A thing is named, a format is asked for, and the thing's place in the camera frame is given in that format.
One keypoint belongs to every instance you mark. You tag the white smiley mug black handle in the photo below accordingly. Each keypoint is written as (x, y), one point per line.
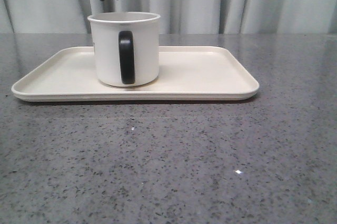
(126, 47)

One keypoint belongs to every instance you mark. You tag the grey pleated curtain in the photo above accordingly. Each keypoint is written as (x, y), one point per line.
(177, 16)

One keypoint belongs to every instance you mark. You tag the cream rectangular plastic tray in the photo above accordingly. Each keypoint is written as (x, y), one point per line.
(186, 73)

